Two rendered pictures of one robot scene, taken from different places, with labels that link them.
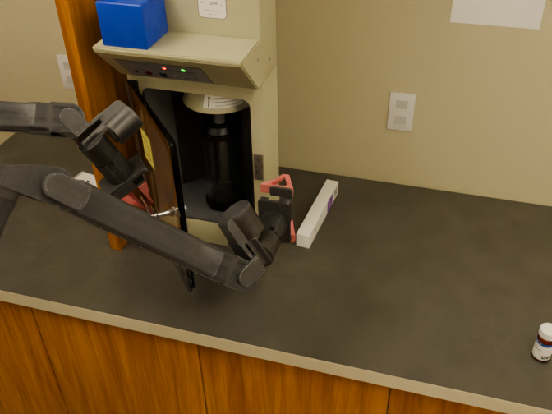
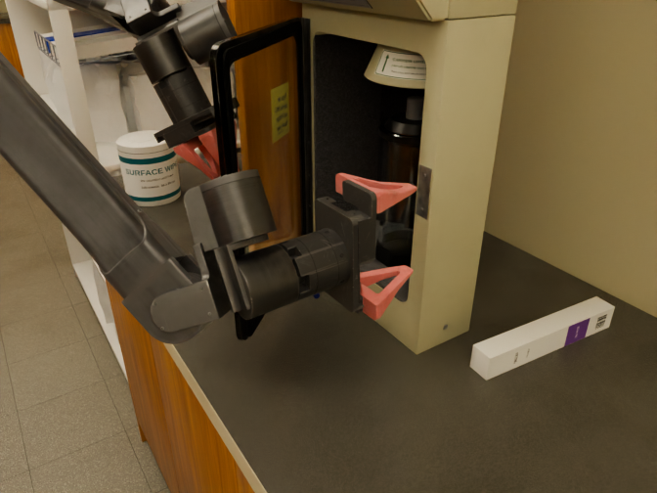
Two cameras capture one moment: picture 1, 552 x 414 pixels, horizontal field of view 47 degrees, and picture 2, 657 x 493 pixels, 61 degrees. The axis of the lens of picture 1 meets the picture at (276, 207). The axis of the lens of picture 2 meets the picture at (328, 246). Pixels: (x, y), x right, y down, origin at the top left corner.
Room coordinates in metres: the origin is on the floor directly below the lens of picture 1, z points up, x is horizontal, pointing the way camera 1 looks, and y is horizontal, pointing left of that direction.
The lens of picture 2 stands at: (0.64, -0.29, 1.48)
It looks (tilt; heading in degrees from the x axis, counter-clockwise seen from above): 28 degrees down; 40
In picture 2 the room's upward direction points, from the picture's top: straight up
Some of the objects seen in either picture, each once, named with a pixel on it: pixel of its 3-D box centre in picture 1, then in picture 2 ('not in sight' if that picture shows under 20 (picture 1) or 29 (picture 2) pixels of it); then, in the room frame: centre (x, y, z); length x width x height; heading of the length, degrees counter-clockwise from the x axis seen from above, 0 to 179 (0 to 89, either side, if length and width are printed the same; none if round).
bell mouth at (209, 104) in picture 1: (218, 85); (426, 56); (1.37, 0.13, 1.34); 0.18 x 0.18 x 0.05
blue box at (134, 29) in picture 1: (133, 17); not in sight; (1.25, 0.28, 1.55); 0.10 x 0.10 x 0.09; 73
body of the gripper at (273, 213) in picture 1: (271, 227); (318, 261); (0.99, 0.01, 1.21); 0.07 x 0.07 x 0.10; 73
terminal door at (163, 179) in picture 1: (160, 188); (270, 173); (1.18, 0.26, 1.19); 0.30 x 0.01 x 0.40; 25
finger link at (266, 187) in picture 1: (280, 193); (376, 209); (1.06, -0.01, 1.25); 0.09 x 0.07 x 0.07; 163
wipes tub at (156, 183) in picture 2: not in sight; (150, 167); (1.34, 0.84, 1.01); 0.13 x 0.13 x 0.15
